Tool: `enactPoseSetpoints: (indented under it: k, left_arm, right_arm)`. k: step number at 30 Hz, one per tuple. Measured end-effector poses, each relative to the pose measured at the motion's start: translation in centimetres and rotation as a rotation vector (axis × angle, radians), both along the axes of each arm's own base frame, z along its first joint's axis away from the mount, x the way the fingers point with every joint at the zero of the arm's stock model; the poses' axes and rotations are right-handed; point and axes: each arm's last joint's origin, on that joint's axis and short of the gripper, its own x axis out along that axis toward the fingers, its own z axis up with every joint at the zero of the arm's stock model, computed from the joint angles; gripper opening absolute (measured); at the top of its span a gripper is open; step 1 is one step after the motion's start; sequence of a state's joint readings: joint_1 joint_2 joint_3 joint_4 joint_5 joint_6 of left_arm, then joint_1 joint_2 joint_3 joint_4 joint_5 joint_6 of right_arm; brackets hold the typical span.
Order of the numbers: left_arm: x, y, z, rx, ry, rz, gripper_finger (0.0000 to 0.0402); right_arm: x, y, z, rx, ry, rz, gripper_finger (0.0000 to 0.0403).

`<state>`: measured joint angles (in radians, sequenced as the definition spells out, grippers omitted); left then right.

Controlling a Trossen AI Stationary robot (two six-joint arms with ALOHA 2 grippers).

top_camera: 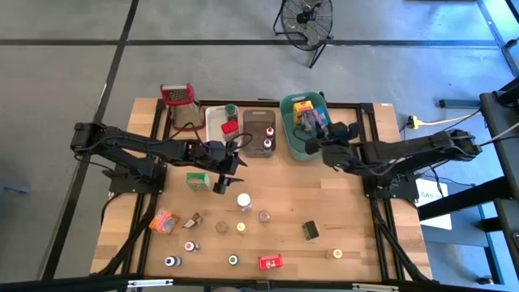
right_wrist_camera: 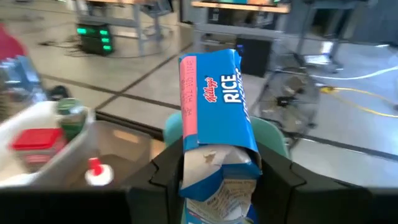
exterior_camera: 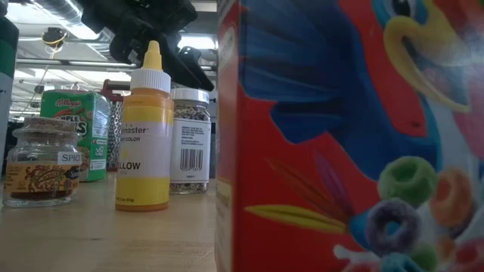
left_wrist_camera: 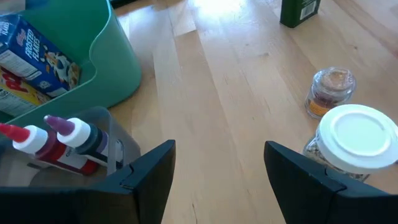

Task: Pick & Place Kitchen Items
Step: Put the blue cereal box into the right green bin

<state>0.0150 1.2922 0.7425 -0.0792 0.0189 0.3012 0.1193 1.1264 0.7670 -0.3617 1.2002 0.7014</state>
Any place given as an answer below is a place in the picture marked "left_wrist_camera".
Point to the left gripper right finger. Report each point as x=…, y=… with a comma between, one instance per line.
x=326, y=205

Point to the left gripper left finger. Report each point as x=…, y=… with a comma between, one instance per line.
x=93, y=205

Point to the red food colouring bottle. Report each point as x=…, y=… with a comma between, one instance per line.
x=62, y=155

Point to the purple food colouring bottle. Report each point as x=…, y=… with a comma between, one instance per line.
x=90, y=140

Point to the white-lid seasoning jar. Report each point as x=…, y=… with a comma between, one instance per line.
x=357, y=137

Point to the yellow Corn Pops box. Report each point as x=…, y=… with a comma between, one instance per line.
x=15, y=96

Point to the Frosted Flakes cereal box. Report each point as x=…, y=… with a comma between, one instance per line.
x=34, y=56

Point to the brown plastic tray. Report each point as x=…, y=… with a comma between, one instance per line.
x=130, y=146

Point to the small glass spice jar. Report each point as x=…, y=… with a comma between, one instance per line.
x=331, y=90

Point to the green plastic bin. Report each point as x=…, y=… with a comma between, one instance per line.
x=112, y=68

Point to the dark green tin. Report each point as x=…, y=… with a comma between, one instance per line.
x=297, y=12

